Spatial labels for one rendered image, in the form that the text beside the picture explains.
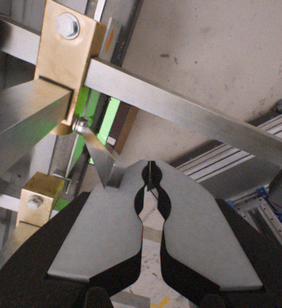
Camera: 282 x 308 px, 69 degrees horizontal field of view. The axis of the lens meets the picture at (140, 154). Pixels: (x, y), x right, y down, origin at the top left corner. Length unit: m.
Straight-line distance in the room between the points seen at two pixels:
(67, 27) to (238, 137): 0.22
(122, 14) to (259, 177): 1.02
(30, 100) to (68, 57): 0.07
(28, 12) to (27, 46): 0.27
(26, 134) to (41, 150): 0.44
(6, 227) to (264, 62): 1.30
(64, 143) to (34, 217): 0.17
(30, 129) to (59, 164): 0.34
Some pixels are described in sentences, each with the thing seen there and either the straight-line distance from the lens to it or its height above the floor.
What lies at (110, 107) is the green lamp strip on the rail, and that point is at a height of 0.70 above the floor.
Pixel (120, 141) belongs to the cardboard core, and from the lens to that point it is 1.13.
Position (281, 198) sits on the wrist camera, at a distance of 0.22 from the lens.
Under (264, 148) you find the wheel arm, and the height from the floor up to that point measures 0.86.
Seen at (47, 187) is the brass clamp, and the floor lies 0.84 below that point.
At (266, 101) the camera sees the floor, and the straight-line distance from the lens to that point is 1.29.
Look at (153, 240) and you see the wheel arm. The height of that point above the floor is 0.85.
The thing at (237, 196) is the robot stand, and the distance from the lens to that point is 1.23.
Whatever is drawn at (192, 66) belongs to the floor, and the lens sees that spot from 1.12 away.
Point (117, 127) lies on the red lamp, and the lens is 0.43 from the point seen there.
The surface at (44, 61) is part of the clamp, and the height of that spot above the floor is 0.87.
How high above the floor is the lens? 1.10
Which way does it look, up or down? 62 degrees down
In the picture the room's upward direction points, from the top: 176 degrees counter-clockwise
